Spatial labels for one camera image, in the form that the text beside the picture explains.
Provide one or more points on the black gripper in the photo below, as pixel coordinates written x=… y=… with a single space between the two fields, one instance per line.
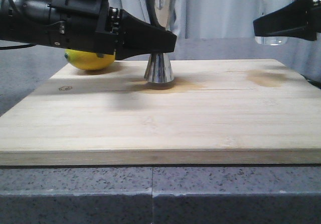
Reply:
x=94 y=26
x=300 y=19

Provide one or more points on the steel double jigger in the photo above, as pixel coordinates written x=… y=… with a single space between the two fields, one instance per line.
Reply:
x=160 y=14

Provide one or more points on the wooden cutting board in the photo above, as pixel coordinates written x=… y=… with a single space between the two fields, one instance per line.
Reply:
x=217 y=112

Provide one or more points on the glass beaker with liquid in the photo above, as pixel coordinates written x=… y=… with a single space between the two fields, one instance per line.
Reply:
x=265 y=7

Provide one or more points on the yellow lemon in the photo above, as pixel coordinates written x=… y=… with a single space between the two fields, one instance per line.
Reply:
x=88 y=60

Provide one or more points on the grey curtain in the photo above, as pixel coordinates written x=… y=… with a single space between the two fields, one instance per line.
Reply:
x=213 y=16

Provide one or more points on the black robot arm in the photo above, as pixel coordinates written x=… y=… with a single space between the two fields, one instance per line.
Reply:
x=31 y=22

